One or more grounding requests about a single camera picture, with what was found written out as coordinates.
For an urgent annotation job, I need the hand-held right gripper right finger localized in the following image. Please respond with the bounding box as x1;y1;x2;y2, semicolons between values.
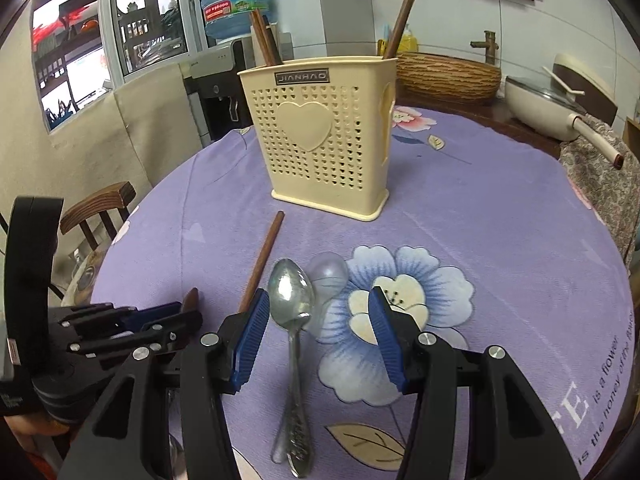
367;287;581;480

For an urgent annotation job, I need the yellow soap bottle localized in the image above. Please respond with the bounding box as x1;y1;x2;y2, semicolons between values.
397;27;419;55

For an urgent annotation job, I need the water dispenser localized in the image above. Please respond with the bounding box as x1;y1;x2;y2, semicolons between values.
182;35;294;144

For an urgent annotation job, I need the woven sink basin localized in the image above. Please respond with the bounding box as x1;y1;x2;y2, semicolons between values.
395;52;502;103

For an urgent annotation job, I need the cream pot with handle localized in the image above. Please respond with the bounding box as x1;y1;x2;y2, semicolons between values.
504;75;626;169

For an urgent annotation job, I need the cream plastic utensil holder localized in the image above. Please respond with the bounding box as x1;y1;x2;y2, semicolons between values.
236;56;398;224

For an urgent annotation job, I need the clear plastic spoon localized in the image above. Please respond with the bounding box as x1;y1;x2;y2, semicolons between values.
270;251;351;466

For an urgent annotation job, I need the brown and cream rice cooker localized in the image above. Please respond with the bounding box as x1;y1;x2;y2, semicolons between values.
552;53;620;127

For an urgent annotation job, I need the metal spoon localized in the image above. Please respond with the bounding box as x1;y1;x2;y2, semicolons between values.
266;258;317;479

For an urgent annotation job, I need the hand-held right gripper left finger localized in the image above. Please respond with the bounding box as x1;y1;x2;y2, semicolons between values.
60;288;272;480

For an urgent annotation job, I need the sliding window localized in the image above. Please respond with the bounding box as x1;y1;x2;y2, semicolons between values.
30;0;202;134

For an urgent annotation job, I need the printed cat cushion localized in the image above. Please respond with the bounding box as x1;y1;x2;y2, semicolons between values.
64;250;109;307

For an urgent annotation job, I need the floral patterned cloth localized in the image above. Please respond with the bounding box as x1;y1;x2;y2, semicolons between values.
557;112;640;262

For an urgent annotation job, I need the dark wooden counter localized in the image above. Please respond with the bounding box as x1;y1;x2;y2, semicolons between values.
395;92;562;160

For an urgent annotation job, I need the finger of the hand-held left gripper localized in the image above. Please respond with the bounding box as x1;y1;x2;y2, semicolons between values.
57;301;184;333
67;310;204;361

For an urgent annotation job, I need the wooden chair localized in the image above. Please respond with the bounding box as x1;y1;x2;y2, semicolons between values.
60;181;137;252

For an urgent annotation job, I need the bronze faucet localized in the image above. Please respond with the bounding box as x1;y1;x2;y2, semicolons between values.
470;30;500;66

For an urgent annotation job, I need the purple floral tablecloth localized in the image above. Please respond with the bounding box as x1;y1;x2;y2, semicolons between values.
90;105;639;480

